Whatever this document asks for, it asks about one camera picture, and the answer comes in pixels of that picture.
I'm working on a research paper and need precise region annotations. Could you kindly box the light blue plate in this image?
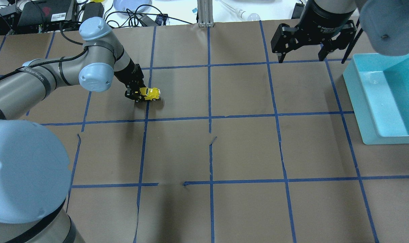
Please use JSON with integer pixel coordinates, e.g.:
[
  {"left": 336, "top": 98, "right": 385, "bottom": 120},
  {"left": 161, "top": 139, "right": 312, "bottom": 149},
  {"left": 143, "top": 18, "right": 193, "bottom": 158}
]
[{"left": 112, "top": 0, "right": 152, "bottom": 14}]

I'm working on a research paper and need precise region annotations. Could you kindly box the black power adapter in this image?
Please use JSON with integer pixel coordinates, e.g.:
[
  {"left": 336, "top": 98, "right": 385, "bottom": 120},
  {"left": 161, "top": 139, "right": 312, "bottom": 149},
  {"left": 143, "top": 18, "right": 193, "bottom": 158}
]
[{"left": 81, "top": 2, "right": 104, "bottom": 22}]

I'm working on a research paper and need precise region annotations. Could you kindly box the aluminium frame post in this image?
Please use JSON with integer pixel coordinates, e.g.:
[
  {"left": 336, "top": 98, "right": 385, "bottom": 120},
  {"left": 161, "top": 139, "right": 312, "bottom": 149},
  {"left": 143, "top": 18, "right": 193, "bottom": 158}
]
[{"left": 197, "top": 0, "right": 214, "bottom": 28}]

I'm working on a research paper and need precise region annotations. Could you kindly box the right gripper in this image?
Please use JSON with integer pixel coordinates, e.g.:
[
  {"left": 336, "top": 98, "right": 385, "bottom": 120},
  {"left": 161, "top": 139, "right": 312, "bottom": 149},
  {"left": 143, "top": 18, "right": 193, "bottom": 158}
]
[{"left": 271, "top": 0, "right": 357, "bottom": 63}]

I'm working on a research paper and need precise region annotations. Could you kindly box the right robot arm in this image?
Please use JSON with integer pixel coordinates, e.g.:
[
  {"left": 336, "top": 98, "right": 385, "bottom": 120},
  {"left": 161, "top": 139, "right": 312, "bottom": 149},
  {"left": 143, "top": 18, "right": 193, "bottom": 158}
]
[{"left": 271, "top": 0, "right": 409, "bottom": 63}]

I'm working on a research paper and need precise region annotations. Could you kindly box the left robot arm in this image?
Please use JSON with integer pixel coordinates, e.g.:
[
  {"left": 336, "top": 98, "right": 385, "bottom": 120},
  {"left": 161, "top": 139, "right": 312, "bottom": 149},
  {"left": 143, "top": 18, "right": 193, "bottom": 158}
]
[{"left": 0, "top": 17, "right": 150, "bottom": 243}]

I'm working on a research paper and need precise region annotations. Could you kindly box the yellow toy beetle car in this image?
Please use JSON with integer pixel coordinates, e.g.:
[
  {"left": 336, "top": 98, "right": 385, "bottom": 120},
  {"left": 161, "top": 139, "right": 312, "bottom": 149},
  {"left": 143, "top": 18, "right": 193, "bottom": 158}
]
[{"left": 139, "top": 87, "right": 160, "bottom": 101}]

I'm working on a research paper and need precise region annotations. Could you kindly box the turquoise plastic bin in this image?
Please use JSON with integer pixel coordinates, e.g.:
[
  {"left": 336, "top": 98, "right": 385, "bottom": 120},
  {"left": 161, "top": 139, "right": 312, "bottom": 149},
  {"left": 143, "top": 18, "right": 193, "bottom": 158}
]
[{"left": 343, "top": 53, "right": 409, "bottom": 145}]

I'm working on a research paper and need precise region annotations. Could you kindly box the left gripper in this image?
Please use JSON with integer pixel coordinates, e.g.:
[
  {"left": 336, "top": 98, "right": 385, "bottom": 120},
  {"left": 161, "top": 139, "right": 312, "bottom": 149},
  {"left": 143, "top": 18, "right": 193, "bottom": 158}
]
[{"left": 115, "top": 62, "right": 145, "bottom": 103}]

